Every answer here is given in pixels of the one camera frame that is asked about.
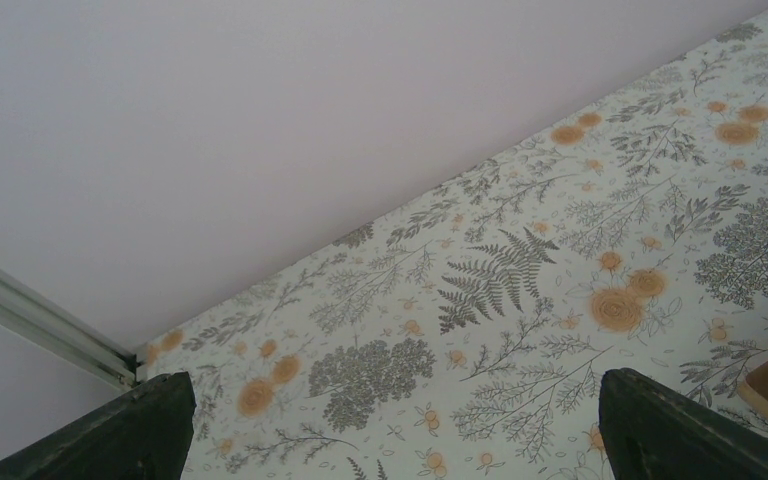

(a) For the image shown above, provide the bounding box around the aluminium frame post left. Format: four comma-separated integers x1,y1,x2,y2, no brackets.
0,269,140,390

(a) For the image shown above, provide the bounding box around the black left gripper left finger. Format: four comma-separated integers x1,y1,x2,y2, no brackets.
0,372,196,479

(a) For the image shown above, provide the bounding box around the floral patterned table mat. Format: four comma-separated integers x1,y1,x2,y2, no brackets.
147,10,768,479

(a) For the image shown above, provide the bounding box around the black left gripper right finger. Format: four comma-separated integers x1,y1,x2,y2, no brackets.
598,368,768,479

